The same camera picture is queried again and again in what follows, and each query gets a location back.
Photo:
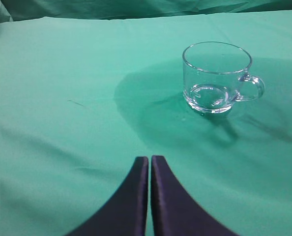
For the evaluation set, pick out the green backdrop cloth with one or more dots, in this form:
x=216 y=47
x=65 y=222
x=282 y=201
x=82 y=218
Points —
x=18 y=10

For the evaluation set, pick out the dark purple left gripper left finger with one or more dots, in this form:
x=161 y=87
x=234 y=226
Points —
x=125 y=212

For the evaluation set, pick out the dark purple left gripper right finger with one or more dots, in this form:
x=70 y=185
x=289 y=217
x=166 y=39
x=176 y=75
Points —
x=174 y=212

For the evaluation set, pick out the clear glass mug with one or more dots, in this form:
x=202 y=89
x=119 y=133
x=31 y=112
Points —
x=216 y=76

